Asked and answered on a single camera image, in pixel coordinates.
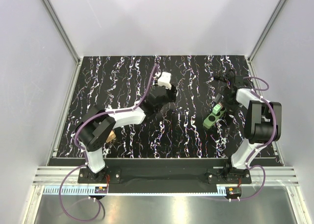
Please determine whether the aluminium frame rail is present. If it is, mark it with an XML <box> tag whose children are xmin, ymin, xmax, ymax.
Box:
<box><xmin>20</xmin><ymin>0</ymin><xmax>81</xmax><ymax>224</ymax></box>

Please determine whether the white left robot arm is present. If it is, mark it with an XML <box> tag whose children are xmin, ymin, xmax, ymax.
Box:
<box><xmin>74</xmin><ymin>84</ymin><xmax>177</xmax><ymax>183</ymax></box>

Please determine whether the green usb charger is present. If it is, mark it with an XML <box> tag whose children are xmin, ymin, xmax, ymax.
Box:
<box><xmin>212</xmin><ymin>104</ymin><xmax>222</xmax><ymax>115</ymax></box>

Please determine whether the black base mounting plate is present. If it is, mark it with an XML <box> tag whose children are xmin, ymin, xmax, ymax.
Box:
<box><xmin>78</xmin><ymin>158</ymin><xmax>252</xmax><ymax>184</ymax></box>

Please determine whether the black coiled cable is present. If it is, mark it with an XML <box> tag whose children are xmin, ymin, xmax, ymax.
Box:
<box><xmin>213</xmin><ymin>70</ymin><xmax>236</xmax><ymax>86</ymax></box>

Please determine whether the metal front tray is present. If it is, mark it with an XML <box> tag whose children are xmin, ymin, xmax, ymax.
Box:
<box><xmin>34</xmin><ymin>186</ymin><xmax>312</xmax><ymax>224</ymax></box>

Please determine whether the green power strip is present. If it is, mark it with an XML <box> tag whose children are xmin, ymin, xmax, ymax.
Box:
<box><xmin>203</xmin><ymin>104</ymin><xmax>226</xmax><ymax>129</ymax></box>

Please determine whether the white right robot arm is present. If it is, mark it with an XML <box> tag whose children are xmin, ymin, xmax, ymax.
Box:
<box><xmin>213</xmin><ymin>74</ymin><xmax>282</xmax><ymax>183</ymax></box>

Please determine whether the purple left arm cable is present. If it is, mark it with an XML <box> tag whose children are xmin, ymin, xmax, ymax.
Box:
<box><xmin>58</xmin><ymin>64</ymin><xmax>160</xmax><ymax>222</ymax></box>

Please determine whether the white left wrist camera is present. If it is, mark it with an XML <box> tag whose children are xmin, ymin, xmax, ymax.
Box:
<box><xmin>157</xmin><ymin>72</ymin><xmax>172</xmax><ymax>89</ymax></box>

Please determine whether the beige cube socket adapter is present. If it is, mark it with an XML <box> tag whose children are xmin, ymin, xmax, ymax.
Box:
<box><xmin>106</xmin><ymin>130</ymin><xmax>116</xmax><ymax>143</ymax></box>

